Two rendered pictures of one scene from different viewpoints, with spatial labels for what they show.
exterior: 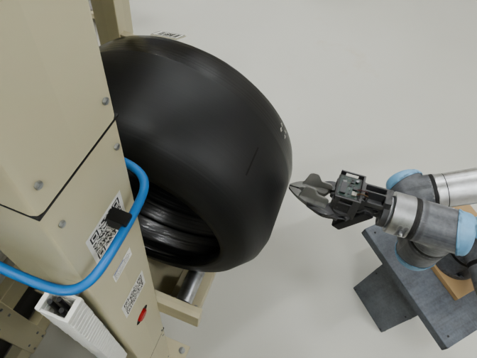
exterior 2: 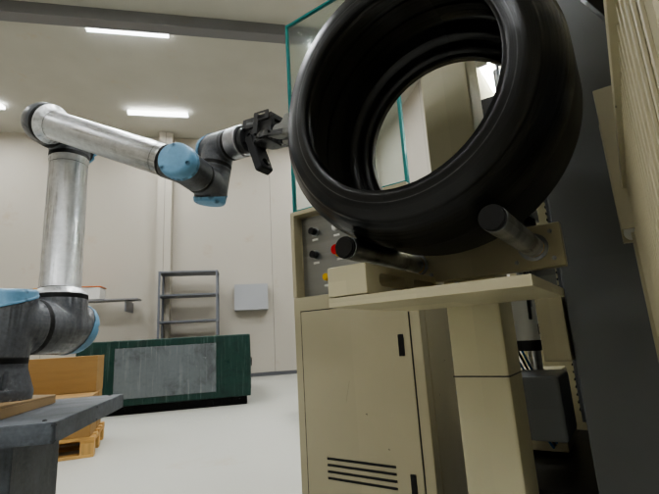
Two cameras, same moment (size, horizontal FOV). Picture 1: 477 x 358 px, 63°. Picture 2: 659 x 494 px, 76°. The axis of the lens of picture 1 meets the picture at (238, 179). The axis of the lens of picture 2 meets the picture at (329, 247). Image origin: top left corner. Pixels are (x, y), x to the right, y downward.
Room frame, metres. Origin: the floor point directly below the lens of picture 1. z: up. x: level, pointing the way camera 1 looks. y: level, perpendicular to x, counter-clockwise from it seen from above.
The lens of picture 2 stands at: (1.35, 0.33, 0.73)
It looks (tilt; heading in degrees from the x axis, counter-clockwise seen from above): 12 degrees up; 205
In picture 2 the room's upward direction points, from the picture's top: 3 degrees counter-clockwise
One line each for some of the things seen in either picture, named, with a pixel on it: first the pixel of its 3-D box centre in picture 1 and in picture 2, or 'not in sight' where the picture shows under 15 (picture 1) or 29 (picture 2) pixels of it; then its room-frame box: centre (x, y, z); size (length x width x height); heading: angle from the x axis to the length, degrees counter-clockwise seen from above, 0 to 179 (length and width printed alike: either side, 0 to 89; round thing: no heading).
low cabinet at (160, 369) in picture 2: not in sight; (177, 369); (-3.44, -4.40, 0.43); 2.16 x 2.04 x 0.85; 38
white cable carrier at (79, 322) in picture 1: (95, 334); not in sight; (0.11, 0.19, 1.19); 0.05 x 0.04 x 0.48; 80
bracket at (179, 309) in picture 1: (132, 289); (472, 257); (0.27, 0.22, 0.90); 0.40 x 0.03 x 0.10; 80
